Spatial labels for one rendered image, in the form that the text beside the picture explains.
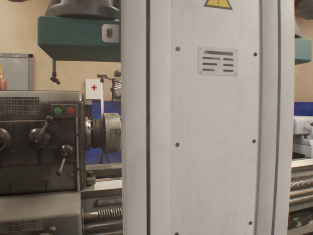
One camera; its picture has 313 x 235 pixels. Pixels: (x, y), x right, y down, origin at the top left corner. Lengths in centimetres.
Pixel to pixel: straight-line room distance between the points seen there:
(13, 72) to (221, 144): 433
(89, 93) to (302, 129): 337
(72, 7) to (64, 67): 403
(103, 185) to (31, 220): 38
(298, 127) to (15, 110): 198
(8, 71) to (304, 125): 430
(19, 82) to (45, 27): 406
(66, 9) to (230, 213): 50
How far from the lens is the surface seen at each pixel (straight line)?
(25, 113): 122
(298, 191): 192
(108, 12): 51
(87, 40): 50
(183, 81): 41
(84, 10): 50
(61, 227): 120
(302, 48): 71
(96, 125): 140
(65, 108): 117
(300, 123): 219
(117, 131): 136
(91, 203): 134
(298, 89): 623
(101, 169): 163
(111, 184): 132
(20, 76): 456
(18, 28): 478
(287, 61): 53
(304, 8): 84
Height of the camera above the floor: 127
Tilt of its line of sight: 3 degrees down
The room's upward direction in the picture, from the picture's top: straight up
